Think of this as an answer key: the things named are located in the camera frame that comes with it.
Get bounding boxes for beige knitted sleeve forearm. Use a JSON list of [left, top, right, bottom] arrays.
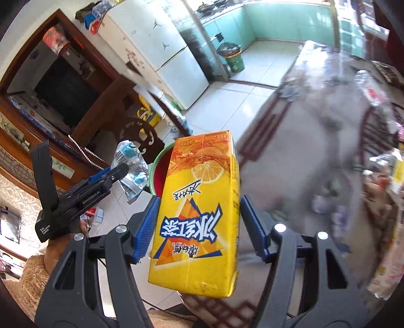
[[3, 254, 50, 321]]

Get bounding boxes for person's left hand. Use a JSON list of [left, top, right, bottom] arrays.
[[44, 216, 91, 275]]

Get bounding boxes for clear plastic water bottle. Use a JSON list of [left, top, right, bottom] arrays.
[[354, 70, 390, 108]]

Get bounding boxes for yellow iced tea carton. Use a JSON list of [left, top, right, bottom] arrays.
[[148, 130, 240, 298]]

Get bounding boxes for turquoise kitchen cabinets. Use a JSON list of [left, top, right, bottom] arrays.
[[200, 1, 335, 48]]

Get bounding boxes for red green-rimmed trash basin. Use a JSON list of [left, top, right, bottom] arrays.
[[148, 142, 175, 198]]

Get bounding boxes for clear plastic wrapper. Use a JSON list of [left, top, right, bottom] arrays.
[[111, 140, 148, 204]]

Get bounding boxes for white two-door refrigerator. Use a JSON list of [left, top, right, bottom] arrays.
[[98, 1, 209, 110]]

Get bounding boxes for dark wooden cabinet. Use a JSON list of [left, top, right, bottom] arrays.
[[1, 9, 130, 194]]

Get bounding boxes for green kitchen trash bin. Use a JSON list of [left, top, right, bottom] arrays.
[[217, 42, 244, 73]]

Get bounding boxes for dark wooden carved chair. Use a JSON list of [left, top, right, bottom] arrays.
[[71, 75, 164, 164]]

